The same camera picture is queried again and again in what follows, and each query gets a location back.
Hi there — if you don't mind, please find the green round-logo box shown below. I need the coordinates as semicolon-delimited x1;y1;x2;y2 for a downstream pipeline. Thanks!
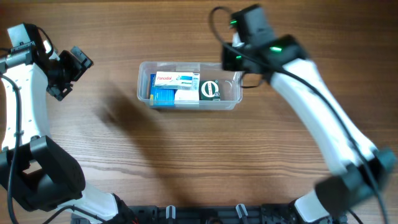
199;80;221;101

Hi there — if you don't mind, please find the blue medicine box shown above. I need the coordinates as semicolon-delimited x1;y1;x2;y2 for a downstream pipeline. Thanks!
149;73;175;108

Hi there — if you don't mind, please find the white Panadol box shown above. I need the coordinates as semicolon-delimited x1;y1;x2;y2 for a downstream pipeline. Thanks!
154;72;200;90

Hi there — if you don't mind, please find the white medicine box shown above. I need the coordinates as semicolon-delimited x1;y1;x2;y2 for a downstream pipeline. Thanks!
174;90;200;101

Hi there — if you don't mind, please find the clear plastic container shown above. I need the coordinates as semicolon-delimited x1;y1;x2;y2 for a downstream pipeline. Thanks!
137;62;243;110

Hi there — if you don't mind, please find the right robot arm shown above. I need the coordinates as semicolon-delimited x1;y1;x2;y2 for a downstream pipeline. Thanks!
222;4;396;223

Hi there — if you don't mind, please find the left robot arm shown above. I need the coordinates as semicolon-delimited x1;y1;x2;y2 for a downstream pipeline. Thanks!
1;23;134;223

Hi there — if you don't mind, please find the right black cable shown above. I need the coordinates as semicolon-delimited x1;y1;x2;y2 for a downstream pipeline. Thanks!
208;6;389;224

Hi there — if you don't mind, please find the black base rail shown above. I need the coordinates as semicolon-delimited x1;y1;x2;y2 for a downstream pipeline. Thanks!
129;204;301;224

